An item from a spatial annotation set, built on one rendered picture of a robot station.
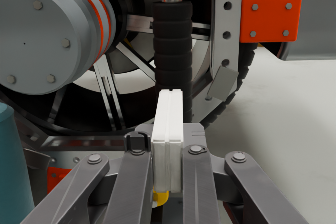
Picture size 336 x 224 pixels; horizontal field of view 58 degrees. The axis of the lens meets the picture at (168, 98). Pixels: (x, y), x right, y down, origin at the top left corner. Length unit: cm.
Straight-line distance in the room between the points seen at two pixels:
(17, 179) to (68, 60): 24
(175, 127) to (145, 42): 61
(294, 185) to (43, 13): 140
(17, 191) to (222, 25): 41
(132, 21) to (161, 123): 45
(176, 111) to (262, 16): 35
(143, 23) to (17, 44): 27
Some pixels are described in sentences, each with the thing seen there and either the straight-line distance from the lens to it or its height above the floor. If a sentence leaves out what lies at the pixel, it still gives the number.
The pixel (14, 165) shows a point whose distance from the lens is 53.
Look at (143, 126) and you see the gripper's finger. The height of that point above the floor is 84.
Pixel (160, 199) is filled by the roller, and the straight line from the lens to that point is 64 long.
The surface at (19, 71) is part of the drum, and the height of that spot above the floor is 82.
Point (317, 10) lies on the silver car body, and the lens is 69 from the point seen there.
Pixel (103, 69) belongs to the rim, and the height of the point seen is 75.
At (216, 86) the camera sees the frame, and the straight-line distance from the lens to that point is 51.
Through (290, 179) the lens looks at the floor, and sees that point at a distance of 162.
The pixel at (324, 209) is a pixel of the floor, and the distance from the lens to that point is 149.
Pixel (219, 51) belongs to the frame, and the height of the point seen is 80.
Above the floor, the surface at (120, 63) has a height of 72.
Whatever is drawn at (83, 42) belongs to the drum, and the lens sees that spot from 37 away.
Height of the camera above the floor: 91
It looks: 21 degrees down
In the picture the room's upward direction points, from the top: 2 degrees counter-clockwise
